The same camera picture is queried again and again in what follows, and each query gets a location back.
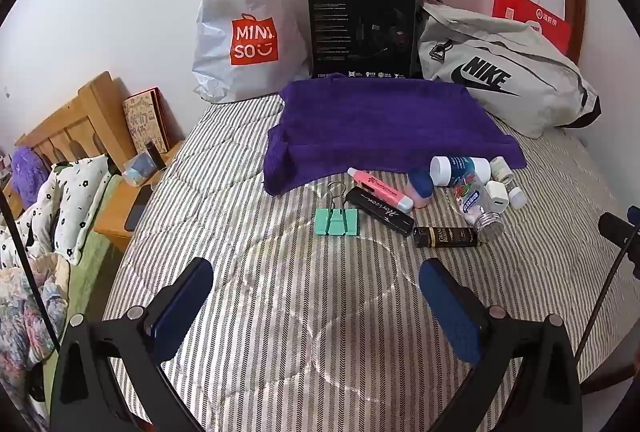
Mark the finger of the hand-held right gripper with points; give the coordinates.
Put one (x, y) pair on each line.
(635, 214)
(615, 231)

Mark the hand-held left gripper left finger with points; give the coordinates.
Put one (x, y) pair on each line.
(181, 307)

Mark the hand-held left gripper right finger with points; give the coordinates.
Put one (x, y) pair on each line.
(450, 312)

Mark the clear bottle silver cap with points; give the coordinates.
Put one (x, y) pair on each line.
(470, 212)

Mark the black rectangular case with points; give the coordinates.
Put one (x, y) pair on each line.
(382, 211)

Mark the white charger plug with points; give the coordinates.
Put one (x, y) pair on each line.
(495, 197)

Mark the small white green-label bottle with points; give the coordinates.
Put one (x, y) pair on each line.
(501, 169)

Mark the blue egg-shaped case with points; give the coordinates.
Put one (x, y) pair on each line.
(421, 186)

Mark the pink tube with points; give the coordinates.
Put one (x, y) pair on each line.
(380, 188)

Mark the teal binder clip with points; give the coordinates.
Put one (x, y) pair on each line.
(336, 223)

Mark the brown gold tube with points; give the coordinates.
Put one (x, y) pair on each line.
(445, 237)

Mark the black phone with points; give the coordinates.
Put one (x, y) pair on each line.
(137, 209)

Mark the wooden nightstand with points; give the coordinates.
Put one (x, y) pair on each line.
(120, 217)

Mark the striped quilt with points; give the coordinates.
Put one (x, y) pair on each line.
(300, 302)

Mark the blue jar white lid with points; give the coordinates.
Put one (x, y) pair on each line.
(450, 169)

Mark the clear plastic box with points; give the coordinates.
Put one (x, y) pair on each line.
(140, 169)

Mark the pastel floral blanket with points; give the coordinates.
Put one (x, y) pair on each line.
(30, 307)

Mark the white floral pillow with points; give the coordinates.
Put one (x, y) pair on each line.
(70, 202)

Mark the brown patterned notebook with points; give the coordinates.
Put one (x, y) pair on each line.
(145, 121)

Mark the grey sling bag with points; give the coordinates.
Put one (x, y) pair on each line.
(505, 76)

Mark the purple towel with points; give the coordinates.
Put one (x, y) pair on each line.
(380, 126)

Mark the purple fluffy cushion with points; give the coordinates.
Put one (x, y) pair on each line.
(27, 174)

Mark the wooden headboard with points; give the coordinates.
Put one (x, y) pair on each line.
(75, 116)

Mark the white plastic shopping bag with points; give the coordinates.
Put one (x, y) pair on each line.
(250, 36)

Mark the black headset box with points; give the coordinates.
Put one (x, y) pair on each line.
(360, 31)

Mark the brown wooden bed frame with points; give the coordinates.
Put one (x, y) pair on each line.
(617, 372)

